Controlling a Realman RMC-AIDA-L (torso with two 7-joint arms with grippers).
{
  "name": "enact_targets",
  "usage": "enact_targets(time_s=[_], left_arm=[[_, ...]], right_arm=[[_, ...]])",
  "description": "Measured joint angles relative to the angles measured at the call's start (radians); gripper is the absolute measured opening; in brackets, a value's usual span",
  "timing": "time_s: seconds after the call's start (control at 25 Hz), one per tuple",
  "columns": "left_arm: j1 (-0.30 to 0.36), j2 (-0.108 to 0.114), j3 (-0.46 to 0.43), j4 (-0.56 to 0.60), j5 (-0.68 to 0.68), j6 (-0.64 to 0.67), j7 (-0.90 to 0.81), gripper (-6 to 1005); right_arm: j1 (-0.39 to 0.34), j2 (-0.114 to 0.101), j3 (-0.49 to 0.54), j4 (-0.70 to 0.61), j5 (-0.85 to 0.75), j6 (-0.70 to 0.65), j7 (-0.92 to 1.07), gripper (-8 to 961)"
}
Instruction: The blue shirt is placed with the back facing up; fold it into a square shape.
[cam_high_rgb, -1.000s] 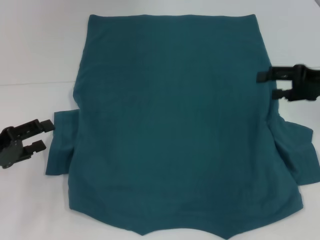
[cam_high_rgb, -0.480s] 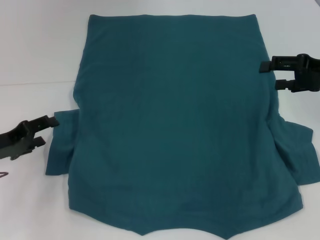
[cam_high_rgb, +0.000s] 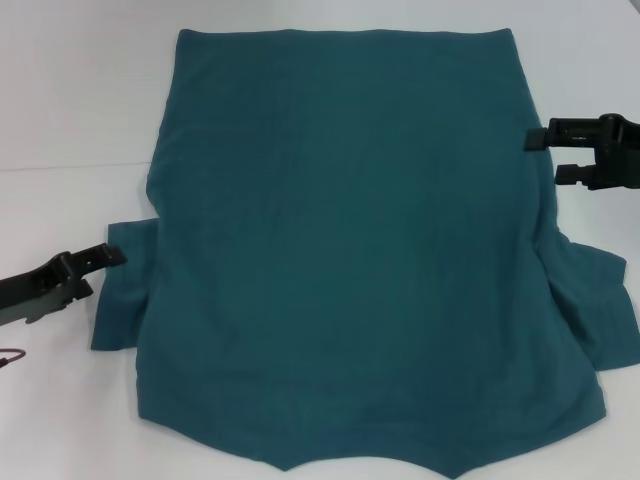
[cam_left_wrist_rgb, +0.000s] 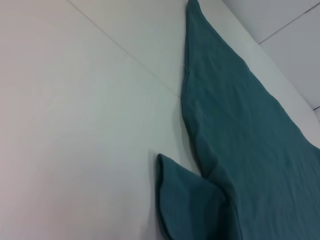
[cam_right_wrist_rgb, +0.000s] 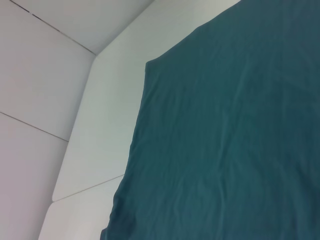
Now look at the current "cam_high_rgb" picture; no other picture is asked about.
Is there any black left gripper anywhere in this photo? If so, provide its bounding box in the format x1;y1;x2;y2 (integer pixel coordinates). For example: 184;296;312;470
0;243;126;329

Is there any left arm cable with plug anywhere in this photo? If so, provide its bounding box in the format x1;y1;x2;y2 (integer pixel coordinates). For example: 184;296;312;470
0;346;27;372

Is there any teal blue t-shirt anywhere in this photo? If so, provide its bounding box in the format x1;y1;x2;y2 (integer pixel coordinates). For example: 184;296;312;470
88;27;640;474

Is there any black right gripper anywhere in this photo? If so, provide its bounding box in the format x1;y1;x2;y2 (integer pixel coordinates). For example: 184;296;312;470
523;113;640;191

